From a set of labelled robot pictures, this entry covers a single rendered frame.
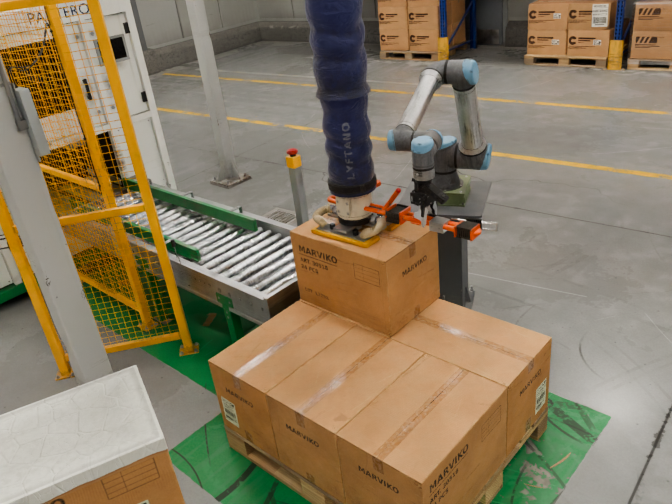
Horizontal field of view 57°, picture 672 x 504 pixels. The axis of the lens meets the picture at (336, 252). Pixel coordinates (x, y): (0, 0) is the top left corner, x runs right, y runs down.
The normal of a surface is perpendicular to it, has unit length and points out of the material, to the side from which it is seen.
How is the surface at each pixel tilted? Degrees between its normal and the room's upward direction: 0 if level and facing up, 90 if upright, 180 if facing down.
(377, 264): 90
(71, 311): 90
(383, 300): 90
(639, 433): 0
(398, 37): 87
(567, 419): 0
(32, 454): 0
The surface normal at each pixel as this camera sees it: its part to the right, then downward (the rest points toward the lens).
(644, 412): -0.11, -0.88
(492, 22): -0.62, 0.43
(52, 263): 0.74, 0.25
